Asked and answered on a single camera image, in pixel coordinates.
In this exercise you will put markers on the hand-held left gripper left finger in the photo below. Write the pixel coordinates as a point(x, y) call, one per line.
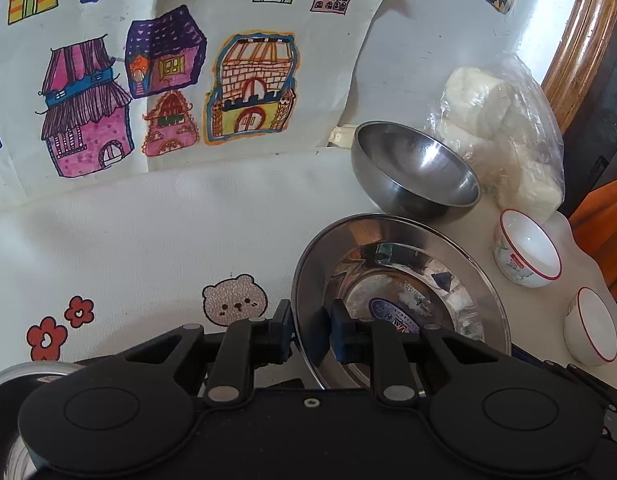
point(284, 327)

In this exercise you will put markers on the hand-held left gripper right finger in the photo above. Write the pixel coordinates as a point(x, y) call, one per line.
point(339, 332)

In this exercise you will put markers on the white bowl with red rim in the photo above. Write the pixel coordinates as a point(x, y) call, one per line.
point(528, 245)
point(588, 325)

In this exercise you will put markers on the steel plate with blue sticker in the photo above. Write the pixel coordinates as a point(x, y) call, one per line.
point(388, 260)

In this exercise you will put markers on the stainless steel bowl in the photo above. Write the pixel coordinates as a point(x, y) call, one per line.
point(413, 175)

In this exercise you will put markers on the plain steel plate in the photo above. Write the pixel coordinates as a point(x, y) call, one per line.
point(8, 385)

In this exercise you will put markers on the orange pumpkin poster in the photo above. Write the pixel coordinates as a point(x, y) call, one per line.
point(603, 220)

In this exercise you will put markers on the white printed cartoon cloth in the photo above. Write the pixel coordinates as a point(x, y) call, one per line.
point(138, 235)

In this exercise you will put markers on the plastic bag of white buns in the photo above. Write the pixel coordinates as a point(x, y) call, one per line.
point(488, 110)

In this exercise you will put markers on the colourful house drawing paper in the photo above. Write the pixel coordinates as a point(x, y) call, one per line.
point(138, 10)

